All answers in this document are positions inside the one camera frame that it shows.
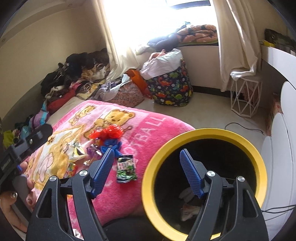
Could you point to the white wire side table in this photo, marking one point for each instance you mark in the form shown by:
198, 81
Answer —
245, 95

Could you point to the dinosaur print laundry basket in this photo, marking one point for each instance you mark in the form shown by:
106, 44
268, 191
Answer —
172, 88

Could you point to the green black snack packet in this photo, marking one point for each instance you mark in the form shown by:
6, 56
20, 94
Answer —
126, 169

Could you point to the left cream curtain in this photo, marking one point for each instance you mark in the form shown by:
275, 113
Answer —
113, 19

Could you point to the pile of dark clothes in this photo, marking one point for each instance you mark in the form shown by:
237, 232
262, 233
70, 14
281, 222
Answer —
77, 66

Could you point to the floral fabric basket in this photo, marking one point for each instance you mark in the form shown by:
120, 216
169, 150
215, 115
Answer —
128, 95

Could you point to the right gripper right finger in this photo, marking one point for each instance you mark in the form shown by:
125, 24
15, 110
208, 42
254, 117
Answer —
243, 218

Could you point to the pink bear print blanket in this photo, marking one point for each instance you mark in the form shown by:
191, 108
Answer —
83, 132

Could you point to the cream curtain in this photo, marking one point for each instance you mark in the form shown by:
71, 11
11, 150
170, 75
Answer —
113, 19
239, 48

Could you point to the person's left hand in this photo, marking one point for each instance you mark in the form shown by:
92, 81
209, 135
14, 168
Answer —
9, 198

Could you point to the yellow rimmed black trash bin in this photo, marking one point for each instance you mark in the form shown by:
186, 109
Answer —
224, 152

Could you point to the yellow snack bag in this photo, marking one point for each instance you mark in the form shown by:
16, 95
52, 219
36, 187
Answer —
76, 152

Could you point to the purple candy wrapper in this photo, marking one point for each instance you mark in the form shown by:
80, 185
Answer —
94, 154

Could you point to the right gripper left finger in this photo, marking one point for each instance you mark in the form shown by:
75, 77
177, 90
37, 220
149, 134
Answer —
50, 219

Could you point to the dark blue jacket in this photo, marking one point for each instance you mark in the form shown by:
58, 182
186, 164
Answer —
166, 43

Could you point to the red plastic mesh wrapper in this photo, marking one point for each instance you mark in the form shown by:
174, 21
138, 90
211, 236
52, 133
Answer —
113, 131

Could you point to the right cream curtain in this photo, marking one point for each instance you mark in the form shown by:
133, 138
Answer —
239, 48

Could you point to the white plastic bag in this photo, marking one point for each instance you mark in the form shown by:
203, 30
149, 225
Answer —
161, 65

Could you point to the orange paper bag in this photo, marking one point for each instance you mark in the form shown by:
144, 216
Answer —
139, 81

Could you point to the crumpled white paper trash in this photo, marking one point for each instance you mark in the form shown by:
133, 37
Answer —
188, 211

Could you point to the white cloud shaped chair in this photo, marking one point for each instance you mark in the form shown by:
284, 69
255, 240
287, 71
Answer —
278, 153

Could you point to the dark camouflage pouch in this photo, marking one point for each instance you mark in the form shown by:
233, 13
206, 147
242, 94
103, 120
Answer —
277, 38

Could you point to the orange patterned blanket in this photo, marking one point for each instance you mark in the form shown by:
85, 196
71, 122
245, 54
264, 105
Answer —
200, 34

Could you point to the colourful red snack packet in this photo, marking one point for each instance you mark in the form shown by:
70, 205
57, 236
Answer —
71, 170

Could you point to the white vanity desk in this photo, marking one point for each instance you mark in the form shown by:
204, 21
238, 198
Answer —
282, 61

